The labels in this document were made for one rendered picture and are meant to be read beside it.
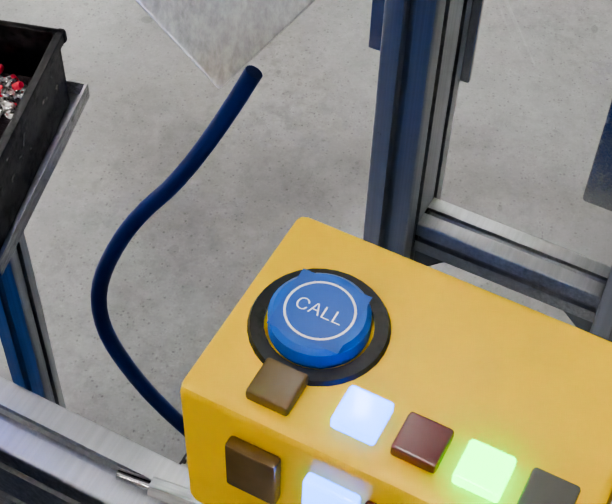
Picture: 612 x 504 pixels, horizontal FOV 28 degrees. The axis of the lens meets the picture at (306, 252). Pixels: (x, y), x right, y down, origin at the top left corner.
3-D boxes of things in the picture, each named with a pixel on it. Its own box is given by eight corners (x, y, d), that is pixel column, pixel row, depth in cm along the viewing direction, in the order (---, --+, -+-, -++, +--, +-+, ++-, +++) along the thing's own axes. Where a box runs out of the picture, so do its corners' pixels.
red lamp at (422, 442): (454, 437, 44) (456, 429, 44) (434, 476, 43) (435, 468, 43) (409, 417, 45) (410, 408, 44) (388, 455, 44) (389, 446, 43)
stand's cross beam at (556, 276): (609, 294, 116) (618, 268, 113) (595, 324, 114) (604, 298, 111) (429, 222, 121) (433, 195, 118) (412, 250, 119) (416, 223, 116)
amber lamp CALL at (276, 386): (309, 382, 46) (310, 373, 45) (287, 419, 45) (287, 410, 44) (267, 363, 46) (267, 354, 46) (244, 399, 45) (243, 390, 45)
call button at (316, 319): (386, 317, 48) (390, 290, 47) (341, 392, 46) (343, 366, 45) (297, 279, 50) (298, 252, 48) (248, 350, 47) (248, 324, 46)
